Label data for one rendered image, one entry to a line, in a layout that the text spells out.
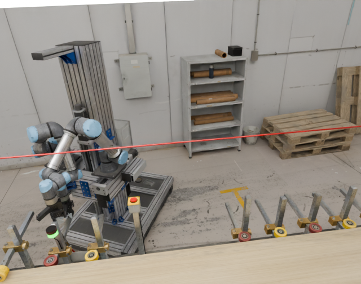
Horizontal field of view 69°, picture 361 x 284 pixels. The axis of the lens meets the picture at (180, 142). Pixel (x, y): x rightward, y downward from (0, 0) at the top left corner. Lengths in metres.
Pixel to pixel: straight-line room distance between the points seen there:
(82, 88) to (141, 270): 1.44
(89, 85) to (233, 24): 2.69
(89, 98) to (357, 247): 2.19
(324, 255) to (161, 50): 3.25
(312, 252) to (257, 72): 3.31
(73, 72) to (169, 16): 2.10
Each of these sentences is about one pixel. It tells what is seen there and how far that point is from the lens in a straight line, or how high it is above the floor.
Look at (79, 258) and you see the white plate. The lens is 2.12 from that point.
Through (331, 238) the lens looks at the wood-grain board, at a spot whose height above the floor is 0.90.
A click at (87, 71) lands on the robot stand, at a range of 2.22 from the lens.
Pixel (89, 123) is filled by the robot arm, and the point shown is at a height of 1.61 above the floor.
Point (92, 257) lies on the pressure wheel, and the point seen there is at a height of 0.91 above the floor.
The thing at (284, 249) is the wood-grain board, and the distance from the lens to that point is 1.89.
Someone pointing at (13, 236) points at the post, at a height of 1.05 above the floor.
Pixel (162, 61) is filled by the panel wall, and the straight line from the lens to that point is 4.10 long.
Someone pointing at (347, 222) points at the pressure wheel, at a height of 0.90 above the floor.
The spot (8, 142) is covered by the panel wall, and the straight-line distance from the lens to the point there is 4.78.
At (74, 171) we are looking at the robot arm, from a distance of 2.17.
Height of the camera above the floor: 2.30
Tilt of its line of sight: 29 degrees down
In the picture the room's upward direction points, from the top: 2 degrees counter-clockwise
